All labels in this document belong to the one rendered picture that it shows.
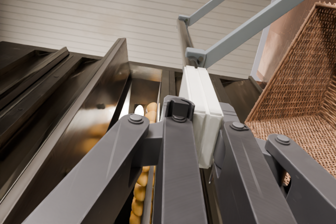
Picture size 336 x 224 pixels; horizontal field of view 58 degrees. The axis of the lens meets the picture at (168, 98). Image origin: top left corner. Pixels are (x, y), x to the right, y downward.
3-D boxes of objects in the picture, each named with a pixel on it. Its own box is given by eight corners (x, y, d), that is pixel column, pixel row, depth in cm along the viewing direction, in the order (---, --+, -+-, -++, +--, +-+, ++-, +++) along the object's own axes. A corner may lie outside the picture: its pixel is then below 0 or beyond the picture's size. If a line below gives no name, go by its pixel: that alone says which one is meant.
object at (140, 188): (136, 249, 148) (125, 247, 147) (143, 185, 192) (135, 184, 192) (154, 142, 125) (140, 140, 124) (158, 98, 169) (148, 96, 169)
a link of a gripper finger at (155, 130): (185, 176, 13) (113, 166, 13) (180, 120, 17) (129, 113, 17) (191, 145, 12) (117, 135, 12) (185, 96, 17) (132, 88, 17)
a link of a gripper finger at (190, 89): (195, 168, 15) (179, 166, 15) (187, 107, 21) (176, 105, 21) (208, 112, 13) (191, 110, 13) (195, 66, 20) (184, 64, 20)
